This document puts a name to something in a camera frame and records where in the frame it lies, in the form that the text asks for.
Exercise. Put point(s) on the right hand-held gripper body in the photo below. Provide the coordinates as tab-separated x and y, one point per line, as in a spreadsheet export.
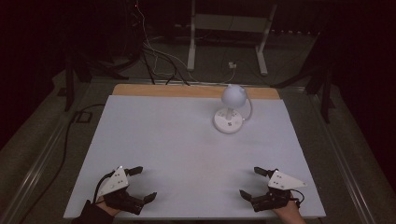
285	182

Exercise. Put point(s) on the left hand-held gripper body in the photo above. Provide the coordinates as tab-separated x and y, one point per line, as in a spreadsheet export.
115	182

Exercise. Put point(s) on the person's left hand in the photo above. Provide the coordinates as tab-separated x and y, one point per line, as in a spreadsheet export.
107	207

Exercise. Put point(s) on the person's right hand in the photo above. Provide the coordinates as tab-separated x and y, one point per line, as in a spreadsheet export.
291	214

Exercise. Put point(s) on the white table mat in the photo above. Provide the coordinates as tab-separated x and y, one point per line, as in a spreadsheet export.
186	155

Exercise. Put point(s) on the white round desk lamp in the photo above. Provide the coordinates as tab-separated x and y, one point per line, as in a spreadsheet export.
233	96

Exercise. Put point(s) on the black tripod stand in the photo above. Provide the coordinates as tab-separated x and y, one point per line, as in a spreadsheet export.
326	93
70	87

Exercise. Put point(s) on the white plug adapter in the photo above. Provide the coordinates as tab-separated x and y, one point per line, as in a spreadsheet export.
232	65

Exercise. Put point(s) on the dark curtain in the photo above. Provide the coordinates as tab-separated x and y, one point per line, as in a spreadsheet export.
370	77
28	62

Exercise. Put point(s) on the white metal stand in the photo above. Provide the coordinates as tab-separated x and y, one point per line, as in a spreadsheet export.
229	23

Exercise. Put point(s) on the aluminium floor rail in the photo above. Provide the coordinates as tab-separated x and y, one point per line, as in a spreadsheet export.
345	168
34	177

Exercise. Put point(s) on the black square floor frame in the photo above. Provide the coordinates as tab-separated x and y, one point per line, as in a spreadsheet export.
82	117

